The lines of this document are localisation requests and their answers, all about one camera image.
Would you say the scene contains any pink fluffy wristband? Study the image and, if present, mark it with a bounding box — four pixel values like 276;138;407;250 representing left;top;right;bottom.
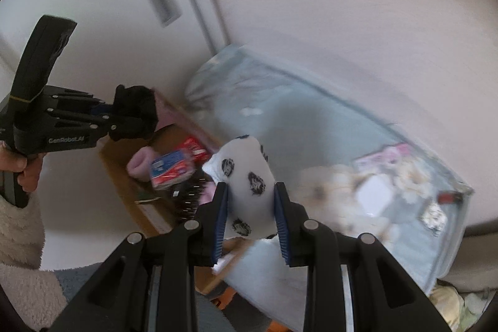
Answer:
199;180;217;206

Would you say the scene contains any black hair claw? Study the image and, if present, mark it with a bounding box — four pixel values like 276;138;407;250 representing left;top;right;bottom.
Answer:
171;171;213;224

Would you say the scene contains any person's left hand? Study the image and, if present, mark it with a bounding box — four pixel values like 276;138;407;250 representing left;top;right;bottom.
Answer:
0;143;43;193

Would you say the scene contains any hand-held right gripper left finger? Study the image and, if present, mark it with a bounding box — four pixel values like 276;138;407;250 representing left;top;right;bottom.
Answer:
49;182;229;332

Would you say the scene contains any black and white sticker pack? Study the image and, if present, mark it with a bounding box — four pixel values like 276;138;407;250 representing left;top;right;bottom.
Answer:
420;200;448;237

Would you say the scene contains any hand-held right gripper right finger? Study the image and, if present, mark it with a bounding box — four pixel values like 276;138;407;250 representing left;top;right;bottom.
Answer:
273;182;452;332

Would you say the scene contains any pink packet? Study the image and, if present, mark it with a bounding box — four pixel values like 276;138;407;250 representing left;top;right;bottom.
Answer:
352;143;415;171

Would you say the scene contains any red snack box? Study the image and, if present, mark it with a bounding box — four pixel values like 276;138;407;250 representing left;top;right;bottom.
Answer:
177;137;209;161

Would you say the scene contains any white door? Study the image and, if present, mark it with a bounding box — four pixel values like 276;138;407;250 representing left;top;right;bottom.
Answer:
0;0;230;270

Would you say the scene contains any blue card pack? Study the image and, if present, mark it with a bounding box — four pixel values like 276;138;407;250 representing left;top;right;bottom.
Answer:
150;150;195;189

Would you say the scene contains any black sock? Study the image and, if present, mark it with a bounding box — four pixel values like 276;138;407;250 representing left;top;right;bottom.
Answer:
110;85;158;141

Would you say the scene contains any white panda print sock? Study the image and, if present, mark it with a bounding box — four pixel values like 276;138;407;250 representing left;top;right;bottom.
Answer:
204;135;279;239

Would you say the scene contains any grey sofa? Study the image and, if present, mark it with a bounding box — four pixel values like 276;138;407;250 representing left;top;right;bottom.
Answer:
439;223;498;294

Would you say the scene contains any red lipstick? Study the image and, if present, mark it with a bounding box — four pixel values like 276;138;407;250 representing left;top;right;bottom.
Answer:
438;190;466;204

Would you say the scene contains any white desk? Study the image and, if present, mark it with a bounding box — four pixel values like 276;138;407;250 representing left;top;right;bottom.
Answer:
226;43;475;297

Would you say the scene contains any pink fluffy scrunchie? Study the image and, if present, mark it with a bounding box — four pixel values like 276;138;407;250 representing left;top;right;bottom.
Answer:
127;147;160;183

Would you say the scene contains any cardboard box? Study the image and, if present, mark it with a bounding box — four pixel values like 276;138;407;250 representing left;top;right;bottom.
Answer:
97;91;253;296

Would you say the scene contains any green yellow floral blanket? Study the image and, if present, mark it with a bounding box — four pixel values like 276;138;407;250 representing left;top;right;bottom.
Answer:
428;285;498;332

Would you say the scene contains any floral blue cloth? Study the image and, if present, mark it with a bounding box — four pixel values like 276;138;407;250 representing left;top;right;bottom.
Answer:
185;44;473;332

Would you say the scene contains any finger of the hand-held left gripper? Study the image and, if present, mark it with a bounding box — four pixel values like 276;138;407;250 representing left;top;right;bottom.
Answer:
47;110;156;142
47;91;117;115

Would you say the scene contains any person's left forearm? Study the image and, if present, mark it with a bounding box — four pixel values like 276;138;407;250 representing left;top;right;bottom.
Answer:
0;192;68;332

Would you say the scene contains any clear plastic packet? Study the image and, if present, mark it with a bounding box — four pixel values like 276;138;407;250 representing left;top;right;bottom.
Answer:
356;174;392;218

